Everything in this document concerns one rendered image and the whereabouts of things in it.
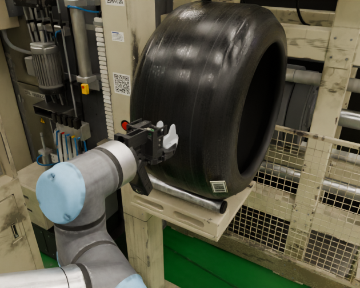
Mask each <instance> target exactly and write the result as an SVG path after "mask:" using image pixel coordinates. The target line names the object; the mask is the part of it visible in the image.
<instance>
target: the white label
mask: <svg viewBox="0 0 360 288"><path fill-rule="evenodd" d="M210 184H211V187H212V190H213V192H214V193H228V191H227V187H226V183H225V181H210Z"/></svg>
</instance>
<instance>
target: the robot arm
mask: <svg viewBox="0 0 360 288"><path fill-rule="evenodd" d="M136 122H138V123H137V124H135V125H132V124H134V123H136ZM177 144H178V134H176V130H175V124H172V125H171V126H170V130H169V133H168V134H167V125H163V122H162V121H159V122H158V123H157V125H156V126H155V125H153V124H151V121H147V120H144V121H142V118H140V119H138V120H136V121H134V122H131V123H128V124H127V125H126V134H121V133H116V134H114V141H108V142H106V143H104V144H102V145H99V146H97V147H95V148H93V149H91V150H89V151H87V152H85V153H82V154H80V155H78V156H76V157H74V158H72V159H70V160H67V161H65V162H60V163H58V164H56V165H54V166H53V167H52V168H50V169H48V170H47V171H45V172H44V173H42V174H41V176H40V177H39V178H38V181H37V185H36V197H37V201H38V202H39V206H40V208H41V210H42V212H43V213H44V215H45V216H46V217H47V218H48V219H49V220H51V221H52V222H53V223H54V231H55V240H56V245H57V261H58V264H59V267H54V268H48V269H38V270H28V271H18V272H12V273H2V274H0V288H147V287H146V286H145V284H144V282H143V280H142V277H141V276H140V275H139V274H137V272H136V271H135V270H134V268H133V267H132V265H131V264H130V263H129V262H128V260H127V259H126V257H125V256H124V255H123V254H122V252H121V251H120V249H119V247H118V246H117V244H116V243H115V242H114V241H113V239H112V238H111V236H110V235H109V234H108V232H107V229H106V213H105V198H106V197H107V196H109V195H110V194H112V193H113V192H115V191H117V190H118V189H120V188H121V187H122V186H124V185H125V184H127V183H129V184H130V186H131V188H132V190H133V191H135V192H136V193H138V194H141V195H146V196H148V195H149V194H150V192H151V191H152V189H153V186H152V184H151V181H150V179H149V176H148V174H147V172H146V169H145V166H146V165H147V164H148V165H156V164H158V163H160V162H162V161H165V160H167V159H169V158H171V157H172V156H173V155H174V153H175V151H176V148H177Z"/></svg>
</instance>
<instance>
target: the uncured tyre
mask: <svg viewBox="0 0 360 288"><path fill-rule="evenodd" d="M286 71H287V39H286V34H285V31H284V28H283V26H282V25H281V24H280V22H279V21H278V20H277V18H276V17H275V15H274V14H273V13H272V12H271V11H270V10H269V9H267V8H264V7H262V6H259V5H256V4H248V3H231V2H213V1H194V2H190V3H186V4H184V5H181V6H179V7H177V8H176V9H174V10H173V11H172V12H171V13H169V14H168V15H167V16H166V18H165V19H164V20H163V21H162V22H161V23H160V25H159V26H158V27H157V28H156V29H155V31H154V32H153V33H152V35H151V36H150V38H149V40H148V41H147V43H146V45H145V47H144V49H143V51H142V53H141V56H140V58H139V61H138V64H137V67H136V70H135V73H134V78H133V83H132V87H131V94H130V123H131V122H134V121H136V120H138V119H140V118H142V121H144V120H147V121H151V124H153V125H155V126H156V125H157V123H158V122H159V121H162V122H163V125H167V134H168V133H169V130H170V126H171V125H172V124H175V130H176V134H178V144H177V148H176V151H175V153H174V155H173V156H172V157H171V158H169V159H167V160H165V161H162V162H160V163H158V164H156V165H148V164H147V165H146V166H145V168H146V170H147V171H148V172H149V173H151V174H152V175H153V176H155V177H156V178H157V179H159V180H160V181H162V182H165V183H168V184H171V185H173V186H176V187H179V188H182V189H184V190H187V191H190V192H192V193H196V194H198V195H201V196H203V197H206V198H210V199H227V198H229V197H231V196H233V195H236V194H238V193H240V192H242V191H243V190H244V189H245V188H247V187H248V185H249V184H250V183H251V181H252V180H253V179H254V177H255V175H256V173H257V172H258V170H259V168H260V166H261V164H262V162H263V159H264V157H265V155H266V153H267V150H268V148H269V145H270V142H271V139H272V136H273V133H274V130H275V126H276V124H277V119H278V116H279V111H280V108H281V103H282V98H283V92H284V88H285V80H286ZM210 181H225V183H226V187H227V191H228V193H214V192H213V190H212V187H211V184H210Z"/></svg>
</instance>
